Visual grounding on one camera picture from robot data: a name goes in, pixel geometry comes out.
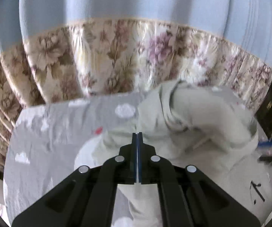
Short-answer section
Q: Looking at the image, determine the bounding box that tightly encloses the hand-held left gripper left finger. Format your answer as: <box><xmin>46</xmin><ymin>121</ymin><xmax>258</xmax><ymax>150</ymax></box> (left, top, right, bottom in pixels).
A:
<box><xmin>12</xmin><ymin>133</ymin><xmax>138</xmax><ymax>227</ymax></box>

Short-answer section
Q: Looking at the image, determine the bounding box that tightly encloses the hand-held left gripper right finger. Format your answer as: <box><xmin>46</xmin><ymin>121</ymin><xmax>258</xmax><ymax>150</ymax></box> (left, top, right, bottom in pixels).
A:
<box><xmin>138</xmin><ymin>133</ymin><xmax>260</xmax><ymax>227</ymax></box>

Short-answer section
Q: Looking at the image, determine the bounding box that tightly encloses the beige jacket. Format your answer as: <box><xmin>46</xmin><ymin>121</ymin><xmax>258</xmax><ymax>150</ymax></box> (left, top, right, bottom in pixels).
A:
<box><xmin>75</xmin><ymin>79</ymin><xmax>272</xmax><ymax>227</ymax></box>

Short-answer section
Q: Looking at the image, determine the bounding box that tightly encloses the grey printed bed sheet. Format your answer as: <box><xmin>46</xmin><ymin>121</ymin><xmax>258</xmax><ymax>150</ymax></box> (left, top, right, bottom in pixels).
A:
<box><xmin>2</xmin><ymin>85</ymin><xmax>272</xmax><ymax>227</ymax></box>

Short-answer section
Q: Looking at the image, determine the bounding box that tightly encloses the blue curtain with floral border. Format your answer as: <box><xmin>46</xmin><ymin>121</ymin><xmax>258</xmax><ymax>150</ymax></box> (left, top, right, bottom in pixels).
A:
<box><xmin>0</xmin><ymin>0</ymin><xmax>272</xmax><ymax>171</ymax></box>

